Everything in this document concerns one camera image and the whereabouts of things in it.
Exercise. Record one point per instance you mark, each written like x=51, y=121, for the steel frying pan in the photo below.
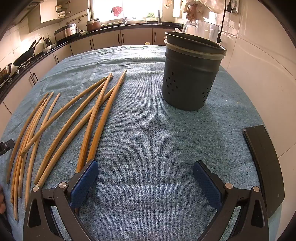
x=5, y=71

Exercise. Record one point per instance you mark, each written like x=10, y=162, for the dark grey chopstick holder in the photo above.
x=185, y=88

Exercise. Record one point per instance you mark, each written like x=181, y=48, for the brown cooking pot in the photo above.
x=93, y=26

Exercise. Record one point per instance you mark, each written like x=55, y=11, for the person's left hand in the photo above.
x=2, y=200

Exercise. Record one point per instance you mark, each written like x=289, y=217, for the pale pink plastic bag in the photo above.
x=192, y=11

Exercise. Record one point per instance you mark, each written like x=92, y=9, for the pile of wooden chopsticks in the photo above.
x=69, y=136

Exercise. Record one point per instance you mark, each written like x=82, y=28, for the black wok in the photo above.
x=23, y=58

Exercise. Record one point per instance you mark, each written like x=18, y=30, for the clear glass pitcher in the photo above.
x=208, y=30

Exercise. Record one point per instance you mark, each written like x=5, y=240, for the upper kitchen cabinets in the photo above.
x=48, y=12

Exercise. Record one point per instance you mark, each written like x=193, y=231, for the silver rice cooker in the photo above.
x=67, y=31

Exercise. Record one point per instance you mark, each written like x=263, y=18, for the white bowl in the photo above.
x=46, y=49

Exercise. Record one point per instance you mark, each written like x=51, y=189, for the red cloth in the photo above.
x=117, y=11

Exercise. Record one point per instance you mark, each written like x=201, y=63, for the kitchen window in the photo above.
x=138, y=8

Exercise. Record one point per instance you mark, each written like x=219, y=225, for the black kitchen countertop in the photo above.
x=69, y=41

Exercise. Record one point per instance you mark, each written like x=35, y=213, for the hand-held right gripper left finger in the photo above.
x=84, y=183

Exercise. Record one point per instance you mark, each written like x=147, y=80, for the beige base cabinets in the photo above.
x=104, y=39

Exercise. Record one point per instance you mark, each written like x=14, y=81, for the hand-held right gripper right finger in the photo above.
x=207, y=183

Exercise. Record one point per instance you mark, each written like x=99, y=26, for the stacked white dishes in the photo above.
x=62, y=12

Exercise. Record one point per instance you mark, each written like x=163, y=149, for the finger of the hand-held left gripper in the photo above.
x=5, y=147

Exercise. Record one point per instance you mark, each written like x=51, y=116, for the range hood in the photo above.
x=25, y=10

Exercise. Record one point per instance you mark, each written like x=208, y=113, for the blue towel cloth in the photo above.
x=143, y=129

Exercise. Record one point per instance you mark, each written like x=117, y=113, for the black smartphone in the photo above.
x=266, y=166

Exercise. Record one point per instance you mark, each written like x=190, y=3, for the green box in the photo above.
x=150, y=15

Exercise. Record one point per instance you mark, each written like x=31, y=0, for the wall power socket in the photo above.
x=233, y=5

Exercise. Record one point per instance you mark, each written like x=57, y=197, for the steel kettle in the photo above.
x=47, y=42

